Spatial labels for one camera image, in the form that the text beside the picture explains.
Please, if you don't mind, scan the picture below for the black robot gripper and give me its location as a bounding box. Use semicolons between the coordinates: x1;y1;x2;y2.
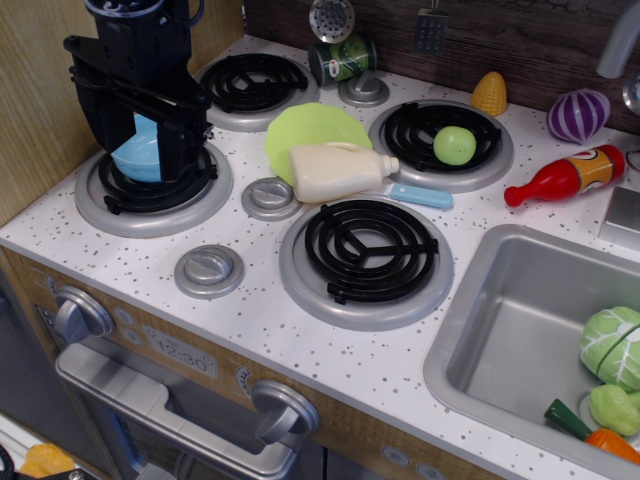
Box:
64;1;210;182

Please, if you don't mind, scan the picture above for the back right stove burner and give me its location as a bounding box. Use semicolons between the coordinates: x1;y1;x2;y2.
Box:
369;100;514;194

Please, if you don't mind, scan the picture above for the hanging silver slotted spatula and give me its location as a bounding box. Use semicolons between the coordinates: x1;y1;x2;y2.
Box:
412;0;448;56

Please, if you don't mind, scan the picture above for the silver stovetop knob front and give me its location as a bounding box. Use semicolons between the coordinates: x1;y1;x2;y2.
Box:
174;245;245;300

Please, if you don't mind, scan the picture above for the silver oven dial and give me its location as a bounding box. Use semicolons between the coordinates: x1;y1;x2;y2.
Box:
53;285;115;343
251;379;320;445

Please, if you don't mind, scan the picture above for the orange toy carrot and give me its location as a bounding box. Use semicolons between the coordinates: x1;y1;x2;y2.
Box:
544;399;639;464

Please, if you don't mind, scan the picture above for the green toy cabbage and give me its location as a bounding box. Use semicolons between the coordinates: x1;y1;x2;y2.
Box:
579;306;639;392

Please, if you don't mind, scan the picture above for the black cable on floor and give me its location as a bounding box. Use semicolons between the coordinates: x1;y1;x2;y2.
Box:
0;442;17;480

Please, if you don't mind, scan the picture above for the yellow object on floor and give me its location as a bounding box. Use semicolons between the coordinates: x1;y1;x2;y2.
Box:
19;444;76;479

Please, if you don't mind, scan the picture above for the hanging silver strainer ladle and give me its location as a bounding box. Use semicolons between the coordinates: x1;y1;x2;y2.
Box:
308;0;356;44

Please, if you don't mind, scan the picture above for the left silver oven dial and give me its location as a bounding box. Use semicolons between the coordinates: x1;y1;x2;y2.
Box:
53;285;115;343

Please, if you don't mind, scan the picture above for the silver stovetop knob back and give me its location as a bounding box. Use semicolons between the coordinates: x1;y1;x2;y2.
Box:
338;70;390;108

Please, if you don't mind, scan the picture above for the stove burner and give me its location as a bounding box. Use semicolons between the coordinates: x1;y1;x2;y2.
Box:
75;144;233;239
279;198;454;331
196;53;320;133
369;100;514;194

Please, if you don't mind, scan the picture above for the back left stove burner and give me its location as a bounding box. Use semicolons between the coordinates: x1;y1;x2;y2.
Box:
196;53;320;133

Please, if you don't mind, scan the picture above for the silver oven door handle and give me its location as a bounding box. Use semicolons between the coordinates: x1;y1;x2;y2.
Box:
56;345;297;479

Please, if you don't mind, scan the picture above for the purple striped toy onion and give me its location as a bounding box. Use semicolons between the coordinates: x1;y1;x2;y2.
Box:
546;89;611;145

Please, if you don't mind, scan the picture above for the silver stovetop knob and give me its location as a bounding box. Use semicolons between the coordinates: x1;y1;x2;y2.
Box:
338;70;390;108
174;245;245;300
241;177;302;222

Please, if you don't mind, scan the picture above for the silver toy sink basin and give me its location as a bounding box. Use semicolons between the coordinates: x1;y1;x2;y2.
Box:
424;225;639;479

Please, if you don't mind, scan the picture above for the front right stove burner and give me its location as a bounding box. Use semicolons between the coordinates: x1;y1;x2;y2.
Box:
279;198;454;331

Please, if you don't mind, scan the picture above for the right silver oven dial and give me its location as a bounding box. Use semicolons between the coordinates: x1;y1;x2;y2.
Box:
251;379;320;445

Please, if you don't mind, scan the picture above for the yellow toy corn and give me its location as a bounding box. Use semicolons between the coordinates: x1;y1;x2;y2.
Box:
470;71;508;116

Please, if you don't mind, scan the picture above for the small green toy vegetable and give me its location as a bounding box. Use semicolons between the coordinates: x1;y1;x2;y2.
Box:
589;385;639;436

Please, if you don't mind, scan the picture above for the blue handled toy knife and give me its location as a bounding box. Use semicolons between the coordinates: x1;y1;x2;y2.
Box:
368;182;454;209

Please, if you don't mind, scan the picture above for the silver stovetop knob middle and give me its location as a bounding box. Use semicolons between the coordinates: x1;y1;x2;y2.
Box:
241;177;302;222

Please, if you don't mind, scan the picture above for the green toy food can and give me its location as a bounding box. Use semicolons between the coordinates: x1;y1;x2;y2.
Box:
308;33;377;87

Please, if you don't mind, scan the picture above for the light blue plastic bowl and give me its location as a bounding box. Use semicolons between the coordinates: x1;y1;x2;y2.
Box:
111;114;161;183

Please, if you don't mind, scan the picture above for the light green plastic plate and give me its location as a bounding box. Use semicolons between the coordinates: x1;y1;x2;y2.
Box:
264;102;372;186

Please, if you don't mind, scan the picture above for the red toy ketchup bottle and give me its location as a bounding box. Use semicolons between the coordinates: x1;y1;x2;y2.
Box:
503;144;626;207

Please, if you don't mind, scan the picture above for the cream toy milk jug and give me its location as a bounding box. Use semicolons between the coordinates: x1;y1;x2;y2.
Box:
289;142;400;203

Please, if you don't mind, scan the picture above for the silver toy faucet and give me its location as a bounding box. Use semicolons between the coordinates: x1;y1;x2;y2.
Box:
596;1;639;115

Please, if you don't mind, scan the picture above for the front left stove burner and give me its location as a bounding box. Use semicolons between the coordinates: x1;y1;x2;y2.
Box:
75;144;233;239

